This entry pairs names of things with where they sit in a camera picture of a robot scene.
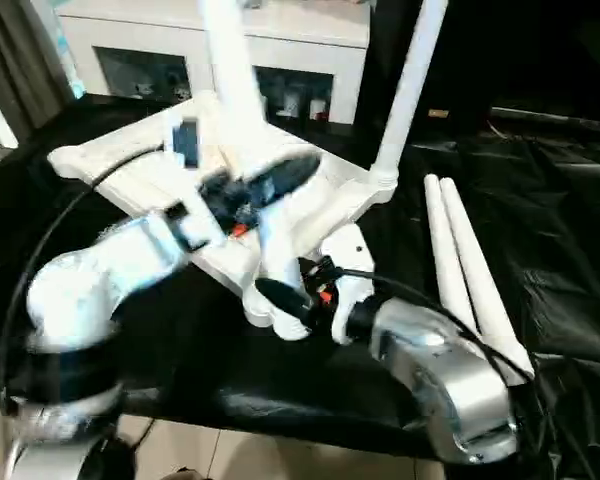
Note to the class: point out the white plastic table top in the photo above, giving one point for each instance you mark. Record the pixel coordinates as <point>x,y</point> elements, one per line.
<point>130,150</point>

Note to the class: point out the white plastic table leg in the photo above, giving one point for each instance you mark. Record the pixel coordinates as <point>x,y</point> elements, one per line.
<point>480,280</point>
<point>410,90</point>
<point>235,75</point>
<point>442,240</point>

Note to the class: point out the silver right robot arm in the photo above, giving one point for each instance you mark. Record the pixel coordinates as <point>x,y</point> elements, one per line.
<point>440,370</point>

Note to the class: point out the black mat cloth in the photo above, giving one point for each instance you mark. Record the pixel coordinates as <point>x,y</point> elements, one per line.
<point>230,375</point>

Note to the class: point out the small yellow label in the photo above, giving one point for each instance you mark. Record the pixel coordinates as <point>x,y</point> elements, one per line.
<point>438,113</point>

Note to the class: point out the white glass door cabinet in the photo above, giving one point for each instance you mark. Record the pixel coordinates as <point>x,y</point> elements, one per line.
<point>155,35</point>

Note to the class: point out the blue white patterned strip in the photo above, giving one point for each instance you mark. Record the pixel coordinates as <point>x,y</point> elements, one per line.
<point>70,55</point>

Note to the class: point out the grey brown curtain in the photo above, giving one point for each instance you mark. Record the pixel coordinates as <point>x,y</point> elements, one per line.
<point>25,65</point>

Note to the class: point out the black fabric backdrop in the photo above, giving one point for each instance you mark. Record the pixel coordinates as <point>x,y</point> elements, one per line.
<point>520,50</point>

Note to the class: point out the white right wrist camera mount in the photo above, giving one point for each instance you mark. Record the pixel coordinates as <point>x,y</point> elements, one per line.
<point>352,260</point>

